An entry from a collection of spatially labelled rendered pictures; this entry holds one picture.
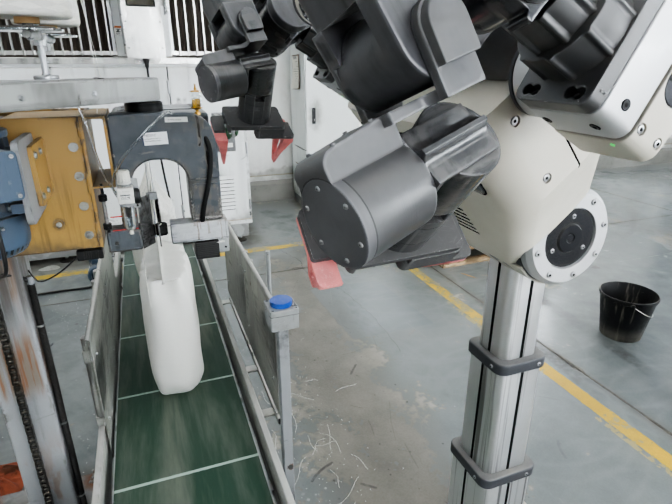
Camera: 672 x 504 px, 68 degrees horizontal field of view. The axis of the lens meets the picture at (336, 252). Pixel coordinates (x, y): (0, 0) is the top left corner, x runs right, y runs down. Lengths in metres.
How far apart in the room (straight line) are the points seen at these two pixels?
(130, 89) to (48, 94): 0.19
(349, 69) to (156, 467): 1.41
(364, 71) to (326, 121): 4.71
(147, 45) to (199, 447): 2.54
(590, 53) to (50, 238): 1.19
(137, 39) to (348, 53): 3.20
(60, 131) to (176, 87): 2.76
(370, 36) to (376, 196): 0.10
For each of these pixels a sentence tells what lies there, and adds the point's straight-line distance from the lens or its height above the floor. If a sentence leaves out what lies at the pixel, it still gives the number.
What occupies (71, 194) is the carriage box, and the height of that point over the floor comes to 1.16.
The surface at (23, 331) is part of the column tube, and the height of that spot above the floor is 0.80.
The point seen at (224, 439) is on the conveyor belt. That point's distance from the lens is 1.66.
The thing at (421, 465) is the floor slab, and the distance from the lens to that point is 2.11.
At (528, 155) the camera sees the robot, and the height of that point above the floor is 1.35.
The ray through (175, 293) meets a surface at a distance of 1.66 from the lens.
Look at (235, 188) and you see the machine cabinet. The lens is 4.18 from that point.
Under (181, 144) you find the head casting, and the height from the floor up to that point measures 1.26.
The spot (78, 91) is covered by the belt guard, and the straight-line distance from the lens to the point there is 1.21.
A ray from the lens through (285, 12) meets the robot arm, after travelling 0.92.
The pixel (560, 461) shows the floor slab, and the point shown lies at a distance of 2.28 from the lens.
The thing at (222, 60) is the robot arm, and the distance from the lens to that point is 0.86.
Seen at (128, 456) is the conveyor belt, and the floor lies 0.38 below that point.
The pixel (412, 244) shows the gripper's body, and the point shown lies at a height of 1.33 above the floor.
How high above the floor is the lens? 1.46
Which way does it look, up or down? 21 degrees down
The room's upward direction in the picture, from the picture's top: straight up
